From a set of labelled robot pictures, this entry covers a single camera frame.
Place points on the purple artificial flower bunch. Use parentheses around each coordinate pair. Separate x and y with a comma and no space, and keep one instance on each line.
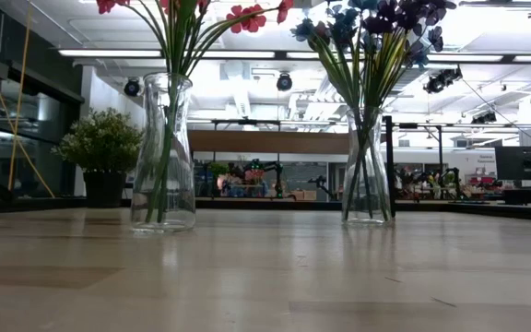
(413,14)

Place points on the clear glass vase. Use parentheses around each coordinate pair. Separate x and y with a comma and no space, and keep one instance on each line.
(378,198)
(185,184)

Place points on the red flower bunch thin stems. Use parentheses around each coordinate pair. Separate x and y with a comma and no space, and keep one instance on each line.
(247,19)

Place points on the black computer monitor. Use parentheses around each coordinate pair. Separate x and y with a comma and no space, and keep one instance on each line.
(523,162)

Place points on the blue artificial flower bunch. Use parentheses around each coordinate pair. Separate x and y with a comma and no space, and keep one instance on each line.
(304,30)

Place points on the black track light cluster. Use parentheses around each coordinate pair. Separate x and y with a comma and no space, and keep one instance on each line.
(440,82)
(484,117)

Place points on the potted plant white blossoms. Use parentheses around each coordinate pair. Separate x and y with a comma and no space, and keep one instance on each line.
(102,138)

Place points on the round black ceiling spotlight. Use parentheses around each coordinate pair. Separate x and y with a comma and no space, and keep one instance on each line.
(132,87)
(284,82)

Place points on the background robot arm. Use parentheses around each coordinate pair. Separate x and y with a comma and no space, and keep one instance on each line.
(321,186)
(267,167)

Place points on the background black rig frame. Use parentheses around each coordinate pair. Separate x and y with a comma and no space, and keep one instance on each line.
(247,122)

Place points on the wooden shelf black legs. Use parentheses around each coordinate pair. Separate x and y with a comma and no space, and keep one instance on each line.
(265,141)

